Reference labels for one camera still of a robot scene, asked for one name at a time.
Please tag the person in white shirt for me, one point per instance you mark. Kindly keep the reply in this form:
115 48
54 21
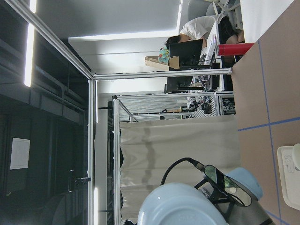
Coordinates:
200 28

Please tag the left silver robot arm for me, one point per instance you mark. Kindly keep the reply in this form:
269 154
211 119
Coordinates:
245 210

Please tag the pale green cup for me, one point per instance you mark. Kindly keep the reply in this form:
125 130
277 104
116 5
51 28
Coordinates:
296 155

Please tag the cream plastic tray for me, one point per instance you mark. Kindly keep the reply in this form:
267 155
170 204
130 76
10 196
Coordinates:
289 176

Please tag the red cylinder tube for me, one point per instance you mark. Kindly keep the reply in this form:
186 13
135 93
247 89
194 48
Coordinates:
233 49

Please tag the black monitor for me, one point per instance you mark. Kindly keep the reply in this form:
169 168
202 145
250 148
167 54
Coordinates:
185 55

